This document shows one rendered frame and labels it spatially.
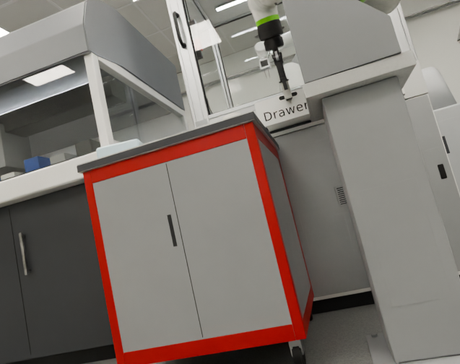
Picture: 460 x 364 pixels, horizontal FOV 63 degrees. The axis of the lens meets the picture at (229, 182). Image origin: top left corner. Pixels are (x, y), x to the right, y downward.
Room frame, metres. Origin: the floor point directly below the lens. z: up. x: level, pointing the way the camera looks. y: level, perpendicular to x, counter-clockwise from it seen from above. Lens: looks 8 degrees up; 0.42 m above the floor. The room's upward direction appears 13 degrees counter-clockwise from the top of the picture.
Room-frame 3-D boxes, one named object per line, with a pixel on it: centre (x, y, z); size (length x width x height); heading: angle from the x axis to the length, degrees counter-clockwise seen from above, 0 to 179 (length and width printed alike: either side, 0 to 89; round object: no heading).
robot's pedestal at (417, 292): (1.07, -0.42, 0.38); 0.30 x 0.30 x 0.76; 76
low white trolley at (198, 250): (1.44, 0.12, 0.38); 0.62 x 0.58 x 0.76; 77
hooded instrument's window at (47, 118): (2.36, 1.24, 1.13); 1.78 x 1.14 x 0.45; 77
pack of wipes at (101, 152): (1.28, 0.34, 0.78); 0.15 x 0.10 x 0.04; 89
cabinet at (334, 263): (2.09, -0.51, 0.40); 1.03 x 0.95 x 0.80; 77
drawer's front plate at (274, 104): (1.51, -0.32, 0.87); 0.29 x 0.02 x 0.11; 77
